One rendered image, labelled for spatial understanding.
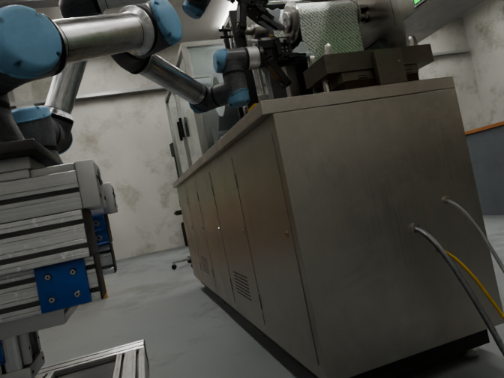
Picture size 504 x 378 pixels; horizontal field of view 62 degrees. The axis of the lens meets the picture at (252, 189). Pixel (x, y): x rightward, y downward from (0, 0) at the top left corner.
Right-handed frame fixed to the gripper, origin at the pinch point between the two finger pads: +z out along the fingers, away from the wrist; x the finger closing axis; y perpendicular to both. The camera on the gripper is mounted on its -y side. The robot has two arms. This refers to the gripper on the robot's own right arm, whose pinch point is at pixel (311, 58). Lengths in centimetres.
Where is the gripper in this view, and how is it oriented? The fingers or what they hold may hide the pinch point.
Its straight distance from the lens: 159.1
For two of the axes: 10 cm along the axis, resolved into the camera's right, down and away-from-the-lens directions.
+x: -2.8, 0.8, 9.6
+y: -2.0, -9.8, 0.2
